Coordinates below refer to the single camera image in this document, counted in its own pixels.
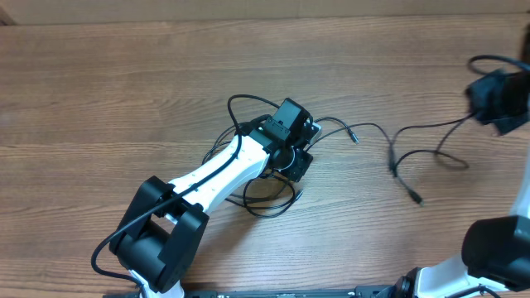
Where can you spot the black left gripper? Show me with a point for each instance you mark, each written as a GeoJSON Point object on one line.
{"type": "Point", "coordinates": [301, 166]}

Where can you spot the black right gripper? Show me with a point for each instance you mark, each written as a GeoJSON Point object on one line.
{"type": "Point", "coordinates": [486, 100]}

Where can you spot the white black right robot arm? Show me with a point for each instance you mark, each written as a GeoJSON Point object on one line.
{"type": "Point", "coordinates": [495, 252]}

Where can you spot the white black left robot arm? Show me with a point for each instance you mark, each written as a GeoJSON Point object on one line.
{"type": "Point", "coordinates": [159, 234]}

